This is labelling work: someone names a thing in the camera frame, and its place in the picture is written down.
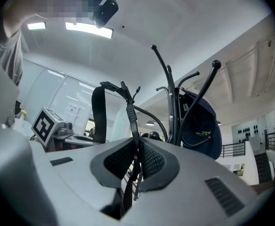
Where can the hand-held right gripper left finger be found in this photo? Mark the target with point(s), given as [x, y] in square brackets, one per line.
[80, 178]

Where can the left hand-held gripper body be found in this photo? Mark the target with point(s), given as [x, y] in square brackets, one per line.
[43, 126]

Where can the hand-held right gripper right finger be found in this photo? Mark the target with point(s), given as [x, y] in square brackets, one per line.
[186, 196]

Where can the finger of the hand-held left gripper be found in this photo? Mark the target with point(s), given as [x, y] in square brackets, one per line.
[82, 142]

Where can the black coat rack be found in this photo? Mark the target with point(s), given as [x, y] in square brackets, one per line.
[171, 107]

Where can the white paper notice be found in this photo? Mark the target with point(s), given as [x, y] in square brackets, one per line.
[72, 109]

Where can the black metal mezzanine railing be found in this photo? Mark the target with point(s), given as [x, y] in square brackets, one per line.
[233, 149]

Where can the dark navy bag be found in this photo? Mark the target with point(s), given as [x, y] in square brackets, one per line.
[207, 121]

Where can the person's grey shirt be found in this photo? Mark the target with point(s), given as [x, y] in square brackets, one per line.
[8, 53]

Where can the dark staircase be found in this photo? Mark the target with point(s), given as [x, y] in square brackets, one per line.
[263, 168]

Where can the rectangular ceiling light panel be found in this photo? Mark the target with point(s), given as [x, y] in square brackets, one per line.
[89, 29]
[36, 26]

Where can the person's head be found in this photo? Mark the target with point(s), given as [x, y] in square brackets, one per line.
[62, 1]

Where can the silver action camera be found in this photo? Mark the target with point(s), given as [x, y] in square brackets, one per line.
[65, 129]

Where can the group of black wall items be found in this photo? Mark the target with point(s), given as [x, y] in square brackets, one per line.
[247, 129]

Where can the black head-worn camera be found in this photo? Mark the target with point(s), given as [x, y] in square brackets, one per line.
[106, 10]

